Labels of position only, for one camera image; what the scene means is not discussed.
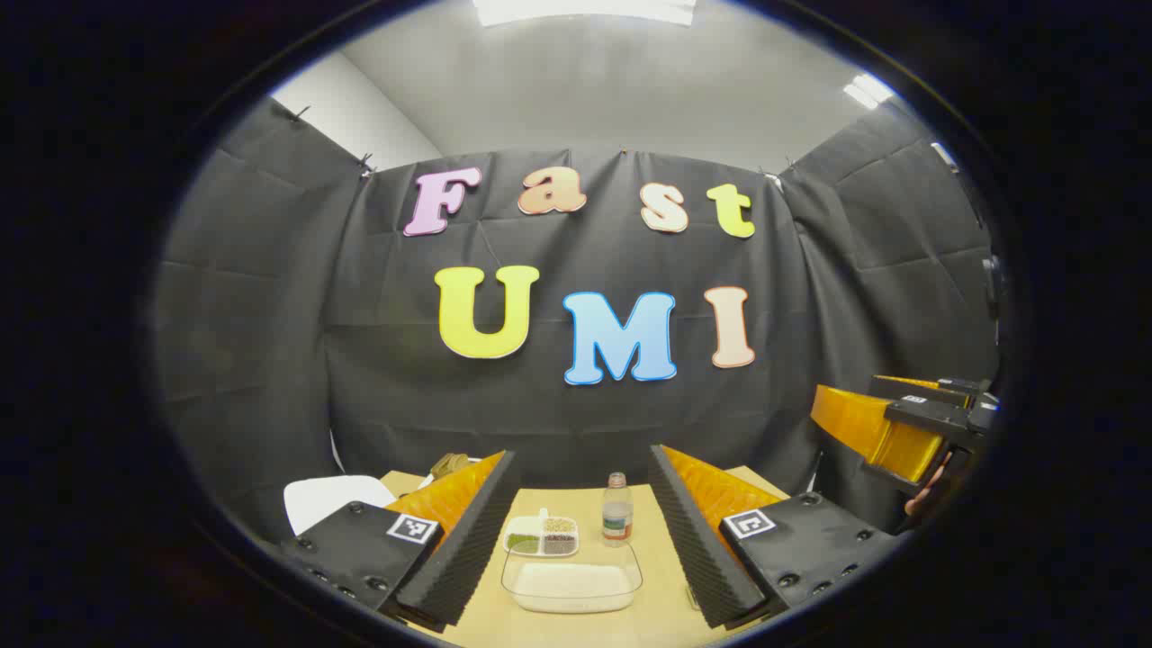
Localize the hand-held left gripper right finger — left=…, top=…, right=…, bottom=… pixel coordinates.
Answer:
left=648, top=444, right=901, bottom=631

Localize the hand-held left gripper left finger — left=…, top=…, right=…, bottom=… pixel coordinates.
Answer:
left=279, top=450, right=521, bottom=631

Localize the clear container of rice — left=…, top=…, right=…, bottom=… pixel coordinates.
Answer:
left=501, top=538, right=644, bottom=615

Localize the white rice cooker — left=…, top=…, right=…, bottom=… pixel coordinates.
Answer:
left=283, top=475, right=397, bottom=538

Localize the white divided bean dish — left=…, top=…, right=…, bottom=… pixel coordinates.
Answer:
left=504, top=508, right=580, bottom=557

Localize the clear plastic water bottle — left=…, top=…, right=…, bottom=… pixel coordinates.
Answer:
left=601, top=472, right=634, bottom=548

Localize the small ceiling light panel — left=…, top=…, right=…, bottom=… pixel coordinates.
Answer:
left=843, top=74, right=895, bottom=111

